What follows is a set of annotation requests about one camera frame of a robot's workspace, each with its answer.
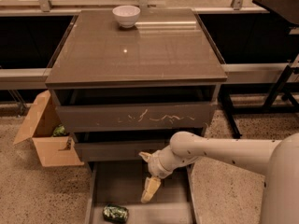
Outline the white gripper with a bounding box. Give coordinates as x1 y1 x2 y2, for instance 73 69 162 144
139 146 187 203

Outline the green soda can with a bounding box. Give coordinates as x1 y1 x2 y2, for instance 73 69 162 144
102 203 129 223

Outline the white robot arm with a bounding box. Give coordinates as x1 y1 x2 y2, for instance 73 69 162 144
139 132 299 224

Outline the bottom grey open drawer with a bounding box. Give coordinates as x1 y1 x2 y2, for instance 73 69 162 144
84 160 200 224

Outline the middle grey drawer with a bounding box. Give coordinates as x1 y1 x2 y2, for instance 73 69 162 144
75 128 203 162

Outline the top grey drawer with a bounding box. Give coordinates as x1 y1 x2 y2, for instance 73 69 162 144
52 85 216 133

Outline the grey drawer cabinet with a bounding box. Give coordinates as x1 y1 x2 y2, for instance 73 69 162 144
45 8 228 224

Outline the open cardboard box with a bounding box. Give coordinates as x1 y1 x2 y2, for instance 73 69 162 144
14 91 84 167

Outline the green item in box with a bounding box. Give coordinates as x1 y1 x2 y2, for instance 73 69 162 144
52 124 67 137

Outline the white ceramic bowl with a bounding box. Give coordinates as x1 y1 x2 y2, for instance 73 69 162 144
112 6 140 28

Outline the metal window railing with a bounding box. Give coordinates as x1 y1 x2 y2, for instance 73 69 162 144
0 0 287 90

